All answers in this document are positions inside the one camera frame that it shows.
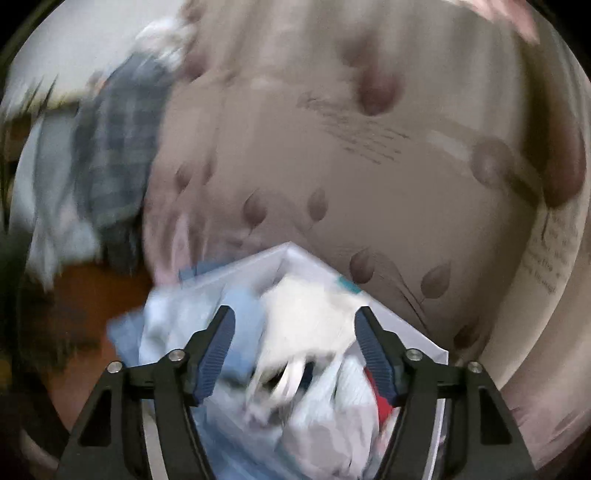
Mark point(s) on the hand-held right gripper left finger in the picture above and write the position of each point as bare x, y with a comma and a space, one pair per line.
214, 350

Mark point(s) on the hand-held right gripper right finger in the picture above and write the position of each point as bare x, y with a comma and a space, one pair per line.
376, 355

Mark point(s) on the white paper bag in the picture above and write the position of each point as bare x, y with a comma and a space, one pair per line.
415, 346

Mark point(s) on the red underwear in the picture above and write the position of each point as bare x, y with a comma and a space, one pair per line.
376, 401

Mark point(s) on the plain white underwear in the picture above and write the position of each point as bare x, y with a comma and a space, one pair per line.
304, 314

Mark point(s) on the blue checked cloth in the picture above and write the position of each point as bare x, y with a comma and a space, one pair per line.
198, 271

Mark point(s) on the leaf print bed sheet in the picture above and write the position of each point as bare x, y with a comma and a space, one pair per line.
323, 184

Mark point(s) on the plaid cloth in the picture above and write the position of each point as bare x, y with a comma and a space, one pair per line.
124, 152

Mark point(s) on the pale blue cloth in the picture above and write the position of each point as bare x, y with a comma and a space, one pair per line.
51, 194

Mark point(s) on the pink cloth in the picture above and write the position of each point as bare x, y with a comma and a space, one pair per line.
498, 14

